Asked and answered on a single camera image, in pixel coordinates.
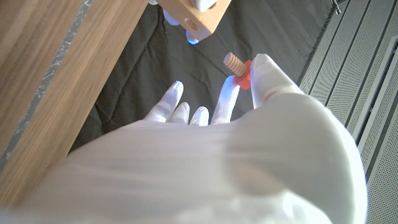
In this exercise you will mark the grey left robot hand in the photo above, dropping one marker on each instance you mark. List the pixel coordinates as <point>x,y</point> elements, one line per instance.
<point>203,3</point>

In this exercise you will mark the wooden board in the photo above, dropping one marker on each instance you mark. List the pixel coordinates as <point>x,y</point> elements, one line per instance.
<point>46,81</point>

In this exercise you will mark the red-headed wooden screw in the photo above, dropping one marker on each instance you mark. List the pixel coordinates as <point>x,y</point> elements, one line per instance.
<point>237,67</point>

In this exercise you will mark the black backdrop curtain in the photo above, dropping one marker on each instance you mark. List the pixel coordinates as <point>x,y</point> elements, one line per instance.
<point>149,62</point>

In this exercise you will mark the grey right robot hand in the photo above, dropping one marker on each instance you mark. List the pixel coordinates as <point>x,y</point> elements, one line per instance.
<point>202,174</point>

